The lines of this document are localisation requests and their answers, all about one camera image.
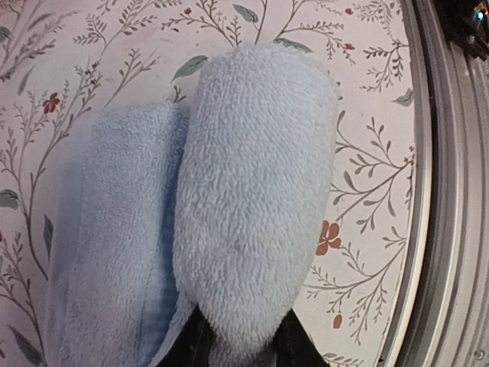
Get aluminium front rail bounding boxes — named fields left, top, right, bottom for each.
left=381, top=1, right=488, bottom=366

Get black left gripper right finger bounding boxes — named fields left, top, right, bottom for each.
left=273, top=309, right=330, bottom=367

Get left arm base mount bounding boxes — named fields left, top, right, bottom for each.
left=434, top=0, right=488, bottom=60

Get light blue towel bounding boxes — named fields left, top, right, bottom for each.
left=44, top=44, right=338, bottom=366

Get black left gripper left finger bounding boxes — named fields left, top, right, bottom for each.
left=156, top=306, right=213, bottom=367

